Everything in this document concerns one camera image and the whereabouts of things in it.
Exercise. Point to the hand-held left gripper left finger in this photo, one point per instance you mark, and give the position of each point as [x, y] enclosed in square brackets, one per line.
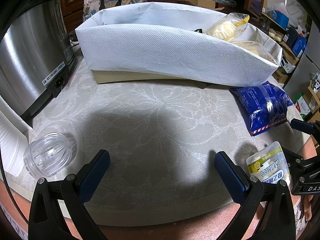
[96, 170]

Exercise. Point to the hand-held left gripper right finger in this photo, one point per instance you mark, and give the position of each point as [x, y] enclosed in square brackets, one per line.
[228, 173]

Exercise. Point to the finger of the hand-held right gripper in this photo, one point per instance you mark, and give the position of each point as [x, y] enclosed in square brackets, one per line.
[295, 156]
[302, 127]

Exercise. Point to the lemon candy pouch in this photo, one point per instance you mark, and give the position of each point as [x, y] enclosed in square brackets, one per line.
[265, 167]

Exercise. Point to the dark blue snack packet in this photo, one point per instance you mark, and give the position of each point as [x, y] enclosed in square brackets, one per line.
[262, 105]

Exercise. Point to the clear ribbed plastic jar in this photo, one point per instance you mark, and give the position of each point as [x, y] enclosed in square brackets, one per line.
[47, 155]

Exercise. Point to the clear bag of yellow noodles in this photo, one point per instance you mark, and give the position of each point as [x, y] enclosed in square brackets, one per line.
[252, 46]

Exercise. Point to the white fabric storage bin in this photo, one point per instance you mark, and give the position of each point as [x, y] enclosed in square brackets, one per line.
[162, 47]

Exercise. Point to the person's right hand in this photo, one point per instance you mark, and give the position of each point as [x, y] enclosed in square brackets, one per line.
[307, 205]

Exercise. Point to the green white carton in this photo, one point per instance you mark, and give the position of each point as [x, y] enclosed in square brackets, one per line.
[302, 105]

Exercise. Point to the black white carton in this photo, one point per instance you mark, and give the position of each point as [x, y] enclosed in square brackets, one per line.
[287, 64]

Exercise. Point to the wooden storage shelf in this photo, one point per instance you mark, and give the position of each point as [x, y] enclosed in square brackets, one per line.
[290, 51]

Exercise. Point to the blue carton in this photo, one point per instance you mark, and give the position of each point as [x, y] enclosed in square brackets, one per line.
[280, 18]
[300, 46]

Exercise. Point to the patterned beige tablecloth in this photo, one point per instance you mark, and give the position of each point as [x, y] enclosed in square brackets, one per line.
[150, 105]

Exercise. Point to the clear yellow-edged snack bag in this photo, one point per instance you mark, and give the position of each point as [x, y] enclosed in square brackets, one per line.
[222, 27]

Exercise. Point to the stainless steel water boiler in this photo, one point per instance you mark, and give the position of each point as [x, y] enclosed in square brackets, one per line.
[27, 55]

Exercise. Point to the clear plastic bag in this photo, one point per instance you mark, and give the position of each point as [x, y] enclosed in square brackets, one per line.
[225, 1]

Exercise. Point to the cardboard box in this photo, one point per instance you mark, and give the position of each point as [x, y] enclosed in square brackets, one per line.
[205, 3]

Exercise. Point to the cartoon print tote bag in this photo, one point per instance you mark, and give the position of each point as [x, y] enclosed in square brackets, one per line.
[110, 0]

